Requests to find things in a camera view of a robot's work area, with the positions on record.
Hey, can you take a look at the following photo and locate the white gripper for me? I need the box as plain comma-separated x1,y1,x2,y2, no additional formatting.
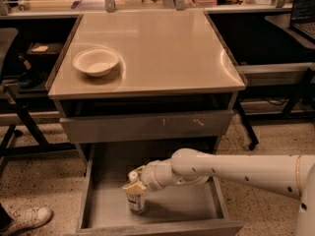
122,160,165,195

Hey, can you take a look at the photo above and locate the clear plastic bottle white cap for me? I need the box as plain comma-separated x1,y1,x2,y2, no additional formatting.
126,170,147,214

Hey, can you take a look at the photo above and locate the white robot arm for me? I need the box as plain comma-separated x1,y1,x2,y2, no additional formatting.
123,148,315,236

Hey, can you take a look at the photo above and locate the open middle drawer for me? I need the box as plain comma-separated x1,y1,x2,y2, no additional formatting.
76,141,242,236

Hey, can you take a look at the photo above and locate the closed top drawer front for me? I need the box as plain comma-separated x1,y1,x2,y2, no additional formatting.
60,110,233,144

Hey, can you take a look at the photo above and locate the grey drawer cabinet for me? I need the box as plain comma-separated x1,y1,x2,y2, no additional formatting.
48,10,245,160

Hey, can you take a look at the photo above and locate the white sneaker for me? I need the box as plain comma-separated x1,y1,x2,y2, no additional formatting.
0,206,53,236

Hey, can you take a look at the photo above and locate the white paper bowl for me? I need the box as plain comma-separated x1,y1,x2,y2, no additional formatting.
73,48,119,77

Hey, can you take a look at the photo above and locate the black rolling stand left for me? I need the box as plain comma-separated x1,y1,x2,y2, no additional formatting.
0,28,76,170

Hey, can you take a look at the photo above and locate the grey rolling table right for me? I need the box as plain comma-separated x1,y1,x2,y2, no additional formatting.
235,14,315,149

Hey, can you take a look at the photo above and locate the black laptop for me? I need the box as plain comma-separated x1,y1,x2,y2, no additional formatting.
289,0,315,42

